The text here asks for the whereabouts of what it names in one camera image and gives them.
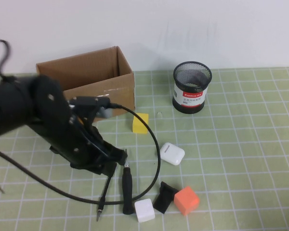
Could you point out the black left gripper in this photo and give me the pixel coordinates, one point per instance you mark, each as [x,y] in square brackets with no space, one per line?
[86,149]

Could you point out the thick black screwdriver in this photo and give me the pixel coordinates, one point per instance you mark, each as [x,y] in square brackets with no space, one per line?
[128,187]

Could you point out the thin black screwdriver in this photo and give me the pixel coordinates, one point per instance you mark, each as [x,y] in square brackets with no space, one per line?
[103,195]

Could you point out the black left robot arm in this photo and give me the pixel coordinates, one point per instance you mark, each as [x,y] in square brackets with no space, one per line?
[14,106]

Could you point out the yellow foam block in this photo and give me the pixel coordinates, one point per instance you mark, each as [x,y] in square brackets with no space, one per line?
[140,124]

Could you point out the white foam block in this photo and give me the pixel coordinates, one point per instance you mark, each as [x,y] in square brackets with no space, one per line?
[145,210]

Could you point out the white earbuds case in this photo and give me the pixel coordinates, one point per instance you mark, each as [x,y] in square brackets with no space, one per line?
[172,154]

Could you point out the small clear plastic scrap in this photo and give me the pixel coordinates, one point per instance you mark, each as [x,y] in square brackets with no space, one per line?
[160,114]

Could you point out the brown cardboard box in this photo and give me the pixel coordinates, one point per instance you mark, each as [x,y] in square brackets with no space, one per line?
[120,93]

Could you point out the orange foam block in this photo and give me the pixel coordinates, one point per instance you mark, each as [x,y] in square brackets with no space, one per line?
[186,201]

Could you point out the black mesh pen holder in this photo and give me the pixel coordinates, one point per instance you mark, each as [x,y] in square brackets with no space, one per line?
[190,98]

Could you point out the green white-grid tablecloth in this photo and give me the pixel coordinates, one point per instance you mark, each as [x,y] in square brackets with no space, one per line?
[231,156]

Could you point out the black plastic bracket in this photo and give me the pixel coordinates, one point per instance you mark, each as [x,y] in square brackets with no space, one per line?
[162,199]

